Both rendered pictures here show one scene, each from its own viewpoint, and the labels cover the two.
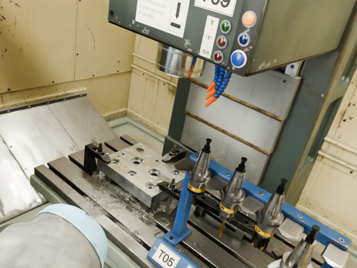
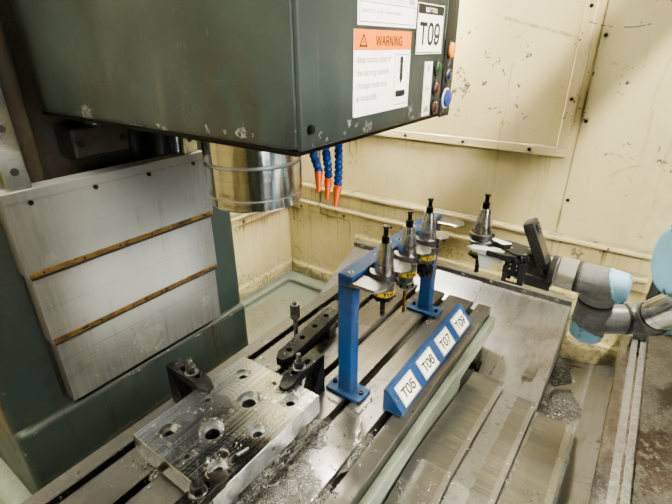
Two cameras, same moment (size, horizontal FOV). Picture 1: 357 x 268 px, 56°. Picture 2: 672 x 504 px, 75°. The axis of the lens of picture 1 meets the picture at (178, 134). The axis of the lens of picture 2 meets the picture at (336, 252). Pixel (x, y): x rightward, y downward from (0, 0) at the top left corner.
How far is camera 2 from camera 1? 117 cm
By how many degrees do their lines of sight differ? 77
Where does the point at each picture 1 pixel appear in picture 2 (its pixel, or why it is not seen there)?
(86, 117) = not seen: outside the picture
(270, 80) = (175, 173)
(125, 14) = (335, 117)
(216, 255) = (368, 355)
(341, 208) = not seen: hidden behind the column
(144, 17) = (364, 104)
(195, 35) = (416, 95)
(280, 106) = (203, 198)
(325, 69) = not seen: hidden behind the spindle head
